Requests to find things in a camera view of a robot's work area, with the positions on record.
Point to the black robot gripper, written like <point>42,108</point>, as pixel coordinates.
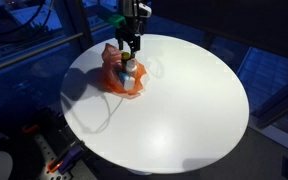
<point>134,13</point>

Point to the brown yellow-capped medicine bottle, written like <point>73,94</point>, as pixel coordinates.
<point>125,56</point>

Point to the white pill bottle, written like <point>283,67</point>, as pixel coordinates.
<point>131,68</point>

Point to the orange plastic bag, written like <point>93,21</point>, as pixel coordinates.
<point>111,66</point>

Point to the round white table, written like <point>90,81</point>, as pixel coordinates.
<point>192,111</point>

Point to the metal window railing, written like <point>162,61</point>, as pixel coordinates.
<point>39,51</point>

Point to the purple orange clamp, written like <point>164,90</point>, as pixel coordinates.
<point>66,159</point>

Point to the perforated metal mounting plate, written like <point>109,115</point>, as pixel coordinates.
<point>48,155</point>

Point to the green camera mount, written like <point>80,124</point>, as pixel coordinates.
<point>117,21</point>

